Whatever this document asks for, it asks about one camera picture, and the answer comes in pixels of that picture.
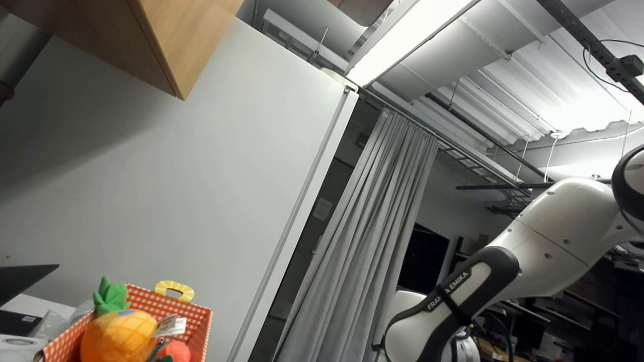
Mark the clear plastic bag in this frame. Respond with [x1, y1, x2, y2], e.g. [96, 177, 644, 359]
[34, 300, 95, 341]

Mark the plush orange carrot toy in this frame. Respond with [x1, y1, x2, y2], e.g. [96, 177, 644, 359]
[147, 340, 192, 362]

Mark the plush pineapple toy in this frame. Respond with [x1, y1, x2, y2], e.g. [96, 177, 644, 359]
[80, 276, 158, 362]

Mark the black ceiling rail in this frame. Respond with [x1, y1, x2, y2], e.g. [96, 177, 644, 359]
[536, 0, 644, 106]

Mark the grey curtain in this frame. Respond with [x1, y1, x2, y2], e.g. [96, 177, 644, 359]
[274, 109, 439, 362]

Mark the ceiling light fixture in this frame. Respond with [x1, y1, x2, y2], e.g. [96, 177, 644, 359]
[346, 0, 481, 87]

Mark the black cable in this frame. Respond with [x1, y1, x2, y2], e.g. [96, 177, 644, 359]
[583, 39, 644, 94]

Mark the white round container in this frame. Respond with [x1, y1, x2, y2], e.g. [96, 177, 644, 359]
[0, 334, 49, 362]

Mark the orange checkered basket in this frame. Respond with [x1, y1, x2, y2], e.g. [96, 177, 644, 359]
[33, 281, 213, 362]

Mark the dark storage shelf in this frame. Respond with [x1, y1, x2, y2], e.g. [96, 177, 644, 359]
[453, 236, 644, 362]

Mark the open black laptop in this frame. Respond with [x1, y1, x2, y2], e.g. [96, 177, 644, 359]
[0, 264, 60, 338]

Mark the white partition panel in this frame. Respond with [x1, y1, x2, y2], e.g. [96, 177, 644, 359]
[0, 17, 359, 362]

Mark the wooden wall cabinet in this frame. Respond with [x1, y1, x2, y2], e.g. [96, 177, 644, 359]
[0, 0, 245, 101]

